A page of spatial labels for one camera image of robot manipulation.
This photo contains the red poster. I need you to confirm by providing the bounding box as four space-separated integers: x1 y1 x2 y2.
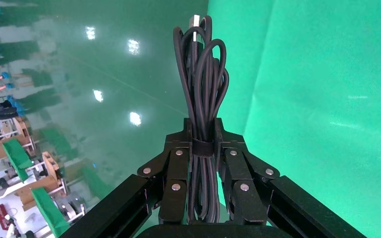
0 203 14 231

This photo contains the green table cloth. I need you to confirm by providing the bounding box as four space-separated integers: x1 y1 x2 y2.
207 0 381 238

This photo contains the black data cable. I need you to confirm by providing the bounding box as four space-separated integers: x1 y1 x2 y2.
173 14 230 226

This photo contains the green cloth workbench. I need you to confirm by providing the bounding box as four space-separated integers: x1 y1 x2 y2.
30 187 71 238
1 139 35 183

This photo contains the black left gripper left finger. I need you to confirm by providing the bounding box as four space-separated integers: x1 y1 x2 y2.
61 118 193 238

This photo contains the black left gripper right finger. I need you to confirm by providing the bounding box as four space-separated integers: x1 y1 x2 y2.
214 118 366 238

